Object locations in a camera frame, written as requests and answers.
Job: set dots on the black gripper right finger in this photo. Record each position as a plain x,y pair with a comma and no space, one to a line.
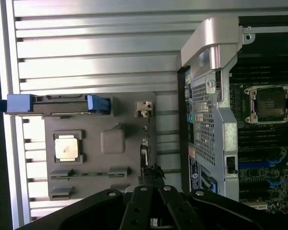
180,210

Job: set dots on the open grey PC case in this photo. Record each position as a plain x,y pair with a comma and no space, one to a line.
228,134

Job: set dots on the black case latch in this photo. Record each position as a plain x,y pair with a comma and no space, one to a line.
231,165

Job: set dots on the hard disk in blue carrier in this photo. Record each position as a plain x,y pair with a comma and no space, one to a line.
19,103

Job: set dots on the green RAM stick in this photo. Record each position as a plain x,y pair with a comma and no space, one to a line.
91,176

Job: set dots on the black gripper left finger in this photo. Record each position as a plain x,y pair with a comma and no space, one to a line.
136,210

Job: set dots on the CPU socket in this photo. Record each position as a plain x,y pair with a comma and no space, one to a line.
268,105

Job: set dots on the green motherboard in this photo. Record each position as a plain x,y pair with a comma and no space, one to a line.
254,176

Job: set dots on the silver CPU chip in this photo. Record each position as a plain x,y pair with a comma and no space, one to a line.
66,148

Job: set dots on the grey parts rack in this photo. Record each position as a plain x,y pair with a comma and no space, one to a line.
91,165

